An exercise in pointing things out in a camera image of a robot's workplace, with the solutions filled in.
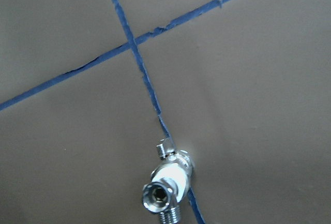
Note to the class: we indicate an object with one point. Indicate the metal pipe fitting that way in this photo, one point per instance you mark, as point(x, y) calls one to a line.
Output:
point(160, 198)

